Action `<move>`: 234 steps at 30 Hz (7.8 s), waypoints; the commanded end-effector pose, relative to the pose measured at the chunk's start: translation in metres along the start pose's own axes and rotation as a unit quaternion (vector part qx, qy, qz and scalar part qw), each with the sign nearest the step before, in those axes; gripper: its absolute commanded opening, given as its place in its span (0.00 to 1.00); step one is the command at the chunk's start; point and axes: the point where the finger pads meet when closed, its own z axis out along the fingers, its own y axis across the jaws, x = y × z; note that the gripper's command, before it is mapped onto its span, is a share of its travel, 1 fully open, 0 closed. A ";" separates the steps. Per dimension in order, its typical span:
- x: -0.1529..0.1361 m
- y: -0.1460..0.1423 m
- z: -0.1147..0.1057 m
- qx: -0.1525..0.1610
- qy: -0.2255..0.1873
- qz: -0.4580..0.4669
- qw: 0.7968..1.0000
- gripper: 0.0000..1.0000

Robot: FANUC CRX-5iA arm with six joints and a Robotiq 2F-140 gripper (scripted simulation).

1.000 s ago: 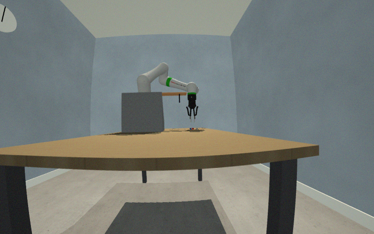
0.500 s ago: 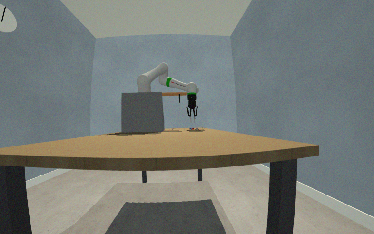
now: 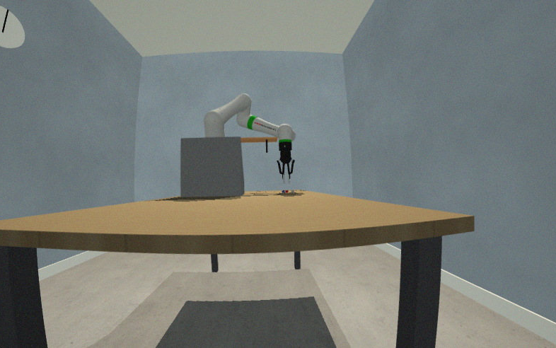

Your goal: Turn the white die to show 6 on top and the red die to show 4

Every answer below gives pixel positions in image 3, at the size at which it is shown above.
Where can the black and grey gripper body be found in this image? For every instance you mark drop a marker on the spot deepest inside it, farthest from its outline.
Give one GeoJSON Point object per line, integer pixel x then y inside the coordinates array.
{"type": "Point", "coordinates": [284, 155]}

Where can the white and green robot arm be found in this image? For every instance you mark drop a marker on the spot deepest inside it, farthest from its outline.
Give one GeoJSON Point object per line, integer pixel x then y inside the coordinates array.
{"type": "Point", "coordinates": [214, 122]}

